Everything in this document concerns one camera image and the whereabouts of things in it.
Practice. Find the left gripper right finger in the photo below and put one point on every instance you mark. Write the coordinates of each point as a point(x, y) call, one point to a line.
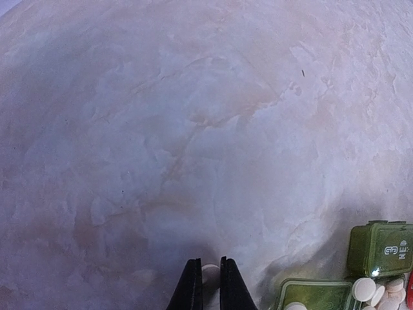
point(233, 292)

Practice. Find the small white round pill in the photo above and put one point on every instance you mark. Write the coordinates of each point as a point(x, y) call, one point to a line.
point(211, 276)

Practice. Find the red pill bottle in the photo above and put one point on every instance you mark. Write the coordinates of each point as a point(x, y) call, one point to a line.
point(409, 292)

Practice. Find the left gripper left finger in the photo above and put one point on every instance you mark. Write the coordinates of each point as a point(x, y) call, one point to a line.
point(188, 294)

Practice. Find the green pill organizer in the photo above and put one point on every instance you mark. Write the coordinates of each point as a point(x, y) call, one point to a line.
point(379, 256)

